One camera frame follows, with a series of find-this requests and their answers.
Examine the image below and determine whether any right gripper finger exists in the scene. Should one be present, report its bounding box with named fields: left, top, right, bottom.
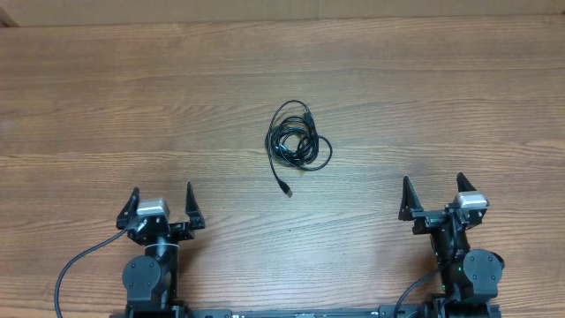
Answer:
left=456, top=172, right=476, bottom=193
left=398, top=176, right=423, bottom=221

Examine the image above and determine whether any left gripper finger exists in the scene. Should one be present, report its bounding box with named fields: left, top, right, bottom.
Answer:
left=117, top=187, right=140, bottom=221
left=185, top=181, right=206, bottom=229

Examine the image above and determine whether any black USB-A cable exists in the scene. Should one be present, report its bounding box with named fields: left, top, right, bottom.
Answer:
left=264, top=99, right=315, bottom=199

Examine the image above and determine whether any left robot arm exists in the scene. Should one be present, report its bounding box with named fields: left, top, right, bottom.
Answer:
left=117, top=183, right=206, bottom=317

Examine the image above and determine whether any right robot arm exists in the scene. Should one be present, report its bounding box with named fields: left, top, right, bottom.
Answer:
left=393, top=172, right=505, bottom=317

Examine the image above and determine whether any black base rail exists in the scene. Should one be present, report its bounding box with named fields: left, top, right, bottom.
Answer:
left=109, top=303, right=502, bottom=318

